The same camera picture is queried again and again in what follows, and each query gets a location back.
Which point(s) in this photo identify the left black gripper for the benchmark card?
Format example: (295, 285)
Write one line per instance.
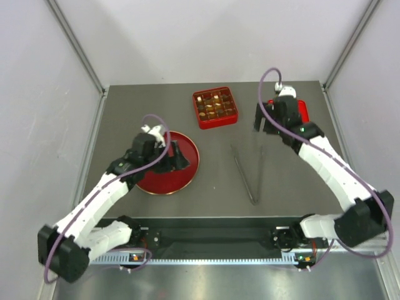
(179, 162)

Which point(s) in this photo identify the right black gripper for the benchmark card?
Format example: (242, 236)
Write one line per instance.
(257, 122)

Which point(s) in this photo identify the round dark red plate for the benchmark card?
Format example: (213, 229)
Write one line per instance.
(174, 181)

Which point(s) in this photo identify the red box lid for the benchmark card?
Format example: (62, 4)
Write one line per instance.
(304, 111)

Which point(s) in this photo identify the metal tongs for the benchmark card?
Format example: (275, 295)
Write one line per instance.
(252, 187)

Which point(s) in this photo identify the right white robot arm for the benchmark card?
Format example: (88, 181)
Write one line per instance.
(366, 212)

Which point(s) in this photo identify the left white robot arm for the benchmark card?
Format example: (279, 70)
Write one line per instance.
(68, 247)

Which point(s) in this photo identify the red chocolate box with tray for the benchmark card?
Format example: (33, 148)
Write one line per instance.
(225, 109)

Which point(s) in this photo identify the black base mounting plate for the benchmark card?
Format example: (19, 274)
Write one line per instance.
(218, 237)

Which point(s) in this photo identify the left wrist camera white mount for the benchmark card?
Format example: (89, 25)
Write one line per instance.
(157, 131)

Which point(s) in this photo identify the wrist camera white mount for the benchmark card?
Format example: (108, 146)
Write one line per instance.
(157, 131)
(284, 90)

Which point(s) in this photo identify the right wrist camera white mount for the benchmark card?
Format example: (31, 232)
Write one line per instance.
(284, 90)

